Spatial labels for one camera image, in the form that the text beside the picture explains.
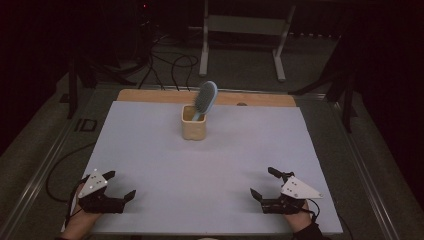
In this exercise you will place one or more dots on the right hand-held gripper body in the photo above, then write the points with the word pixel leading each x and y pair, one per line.
pixel 298 190

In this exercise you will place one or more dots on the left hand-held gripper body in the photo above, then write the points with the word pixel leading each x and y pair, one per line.
pixel 96 183

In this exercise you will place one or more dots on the yellow square cup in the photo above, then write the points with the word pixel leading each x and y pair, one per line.
pixel 194 130

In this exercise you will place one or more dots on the light blue hairbrush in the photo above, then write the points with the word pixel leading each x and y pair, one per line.
pixel 206 96

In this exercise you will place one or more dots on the person's right hand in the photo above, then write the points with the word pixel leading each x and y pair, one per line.
pixel 300 220

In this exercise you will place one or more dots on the person's left hand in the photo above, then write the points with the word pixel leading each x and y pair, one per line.
pixel 78 225

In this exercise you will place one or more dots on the light blue table mat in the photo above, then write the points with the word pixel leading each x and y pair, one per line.
pixel 233 160

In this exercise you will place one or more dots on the black stand leg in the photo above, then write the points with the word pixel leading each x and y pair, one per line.
pixel 72 90
pixel 348 106

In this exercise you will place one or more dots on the white metal stand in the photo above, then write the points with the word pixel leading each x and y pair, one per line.
pixel 246 25

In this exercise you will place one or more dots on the black square bracket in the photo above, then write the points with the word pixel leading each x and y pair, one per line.
pixel 86 125

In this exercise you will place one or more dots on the metal floor rail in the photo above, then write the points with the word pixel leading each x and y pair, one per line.
pixel 40 173
pixel 365 173

